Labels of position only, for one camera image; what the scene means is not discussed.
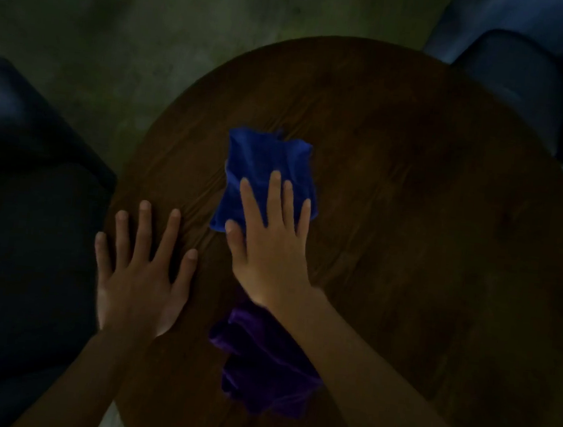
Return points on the dark blue armchair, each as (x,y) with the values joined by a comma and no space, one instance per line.
(15,245)

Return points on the person's left middle finger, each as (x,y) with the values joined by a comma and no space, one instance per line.
(143,230)

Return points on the round wooden table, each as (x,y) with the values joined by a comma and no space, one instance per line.
(428,284)

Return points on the blue cloth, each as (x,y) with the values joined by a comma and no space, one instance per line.
(261,164)

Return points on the person's right hand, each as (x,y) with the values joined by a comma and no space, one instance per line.
(270,254)

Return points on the person's left thumb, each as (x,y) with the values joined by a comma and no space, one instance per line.
(184,273)

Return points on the person's right little finger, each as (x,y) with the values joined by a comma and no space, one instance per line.
(304,218)

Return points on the purple cloth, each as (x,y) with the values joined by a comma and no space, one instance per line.
(262,363)

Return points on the person's right forearm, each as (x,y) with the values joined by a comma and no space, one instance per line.
(369,388)

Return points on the person's left forearm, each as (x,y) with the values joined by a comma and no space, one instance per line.
(81,380)

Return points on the person's right thumb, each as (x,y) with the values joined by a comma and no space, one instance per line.
(234,246)

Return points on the person's left hand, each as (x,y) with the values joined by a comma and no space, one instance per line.
(135,291)

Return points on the person's right middle finger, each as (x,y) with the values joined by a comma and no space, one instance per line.
(275,198)

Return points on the person's left little finger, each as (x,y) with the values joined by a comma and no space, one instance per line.
(102,256)

